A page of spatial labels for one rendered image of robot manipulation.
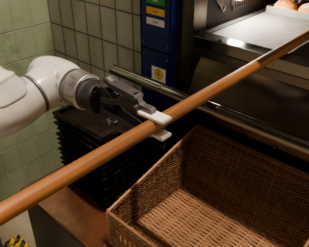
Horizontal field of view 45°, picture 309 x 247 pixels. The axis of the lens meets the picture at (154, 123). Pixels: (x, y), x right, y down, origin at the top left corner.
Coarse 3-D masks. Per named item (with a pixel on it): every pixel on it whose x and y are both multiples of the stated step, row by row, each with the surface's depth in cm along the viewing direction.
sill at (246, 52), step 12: (204, 36) 129; (216, 36) 129; (204, 48) 129; (216, 48) 125; (228, 48) 122; (240, 48) 119; (252, 48) 119; (264, 48) 119; (252, 60) 118; (276, 60) 112; (288, 60) 110; (300, 60) 110; (288, 72) 111; (300, 72) 108
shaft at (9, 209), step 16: (304, 32) 122; (288, 48) 112; (256, 64) 100; (224, 80) 90; (240, 80) 95; (192, 96) 83; (208, 96) 85; (176, 112) 78; (144, 128) 72; (160, 128) 75; (112, 144) 67; (128, 144) 69; (80, 160) 63; (96, 160) 64; (48, 176) 59; (64, 176) 60; (80, 176) 62; (32, 192) 56; (48, 192) 58; (0, 208) 53; (16, 208) 54; (0, 224) 53
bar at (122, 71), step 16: (112, 64) 109; (128, 80) 105; (144, 80) 100; (176, 96) 94; (208, 112) 88; (224, 112) 85; (256, 128) 81; (272, 128) 79; (288, 144) 77; (304, 144) 74
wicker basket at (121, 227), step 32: (192, 128) 140; (160, 160) 131; (224, 160) 136; (128, 192) 123; (160, 192) 140; (192, 192) 147; (224, 192) 138; (256, 192) 129; (128, 224) 131; (160, 224) 133; (192, 224) 133; (224, 224) 133; (256, 224) 131
